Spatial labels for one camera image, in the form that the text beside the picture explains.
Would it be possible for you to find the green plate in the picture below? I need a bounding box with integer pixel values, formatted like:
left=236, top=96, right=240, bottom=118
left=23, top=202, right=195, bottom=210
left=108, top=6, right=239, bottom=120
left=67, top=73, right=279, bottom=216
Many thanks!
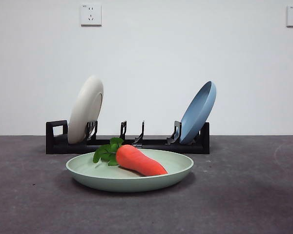
left=65, top=148, right=194, bottom=193

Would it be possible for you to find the orange carrot with green leaves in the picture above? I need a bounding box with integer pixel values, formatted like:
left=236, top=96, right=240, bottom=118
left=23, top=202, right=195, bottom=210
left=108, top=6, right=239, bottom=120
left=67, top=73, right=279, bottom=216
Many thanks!
left=92, top=137, right=168, bottom=176

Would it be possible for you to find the cream white plate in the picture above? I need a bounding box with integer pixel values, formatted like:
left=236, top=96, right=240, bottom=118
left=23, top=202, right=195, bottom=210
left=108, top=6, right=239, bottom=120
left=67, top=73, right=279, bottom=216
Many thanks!
left=67, top=75, right=105, bottom=144

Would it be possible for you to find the blue plate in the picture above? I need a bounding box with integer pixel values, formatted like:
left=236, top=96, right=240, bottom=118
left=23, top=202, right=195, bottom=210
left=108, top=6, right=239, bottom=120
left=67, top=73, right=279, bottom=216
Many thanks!
left=179, top=80, right=217, bottom=144

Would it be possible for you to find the black plate rack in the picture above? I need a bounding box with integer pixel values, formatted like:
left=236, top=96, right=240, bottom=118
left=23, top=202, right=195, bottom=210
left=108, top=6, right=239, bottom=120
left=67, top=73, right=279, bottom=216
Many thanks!
left=45, top=119, right=210, bottom=155

